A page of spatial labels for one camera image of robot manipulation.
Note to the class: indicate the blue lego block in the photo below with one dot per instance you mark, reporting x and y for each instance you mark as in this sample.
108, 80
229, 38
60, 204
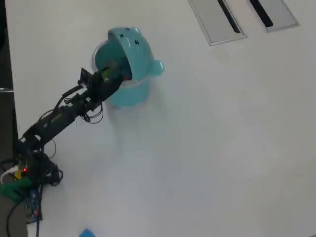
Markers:
87, 233

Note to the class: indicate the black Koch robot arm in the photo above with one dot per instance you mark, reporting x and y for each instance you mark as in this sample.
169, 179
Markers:
58, 119

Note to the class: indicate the green table clamp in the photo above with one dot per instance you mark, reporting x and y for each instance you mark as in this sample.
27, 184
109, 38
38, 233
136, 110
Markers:
12, 188

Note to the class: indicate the small controller board red light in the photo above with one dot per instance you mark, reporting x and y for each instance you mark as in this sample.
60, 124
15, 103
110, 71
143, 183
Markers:
23, 168

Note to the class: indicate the yellow connector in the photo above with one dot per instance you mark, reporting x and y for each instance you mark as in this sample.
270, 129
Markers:
17, 174

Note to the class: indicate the blue circuit board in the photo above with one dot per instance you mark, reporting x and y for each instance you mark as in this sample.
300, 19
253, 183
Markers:
33, 200

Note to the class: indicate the red lego block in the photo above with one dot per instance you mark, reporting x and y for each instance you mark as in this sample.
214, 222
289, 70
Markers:
127, 78

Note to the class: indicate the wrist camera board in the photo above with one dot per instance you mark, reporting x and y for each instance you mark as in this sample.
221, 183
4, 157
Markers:
84, 77

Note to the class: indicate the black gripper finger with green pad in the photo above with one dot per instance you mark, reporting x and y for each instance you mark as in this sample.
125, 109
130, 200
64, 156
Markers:
105, 73
117, 82

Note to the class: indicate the teal animal shaped bin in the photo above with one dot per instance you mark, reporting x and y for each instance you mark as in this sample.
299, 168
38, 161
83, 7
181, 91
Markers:
140, 54

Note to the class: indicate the dark grey furniture panel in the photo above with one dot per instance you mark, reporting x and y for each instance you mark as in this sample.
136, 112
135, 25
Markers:
6, 118

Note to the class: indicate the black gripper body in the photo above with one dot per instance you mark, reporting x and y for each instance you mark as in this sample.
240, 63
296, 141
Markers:
101, 90

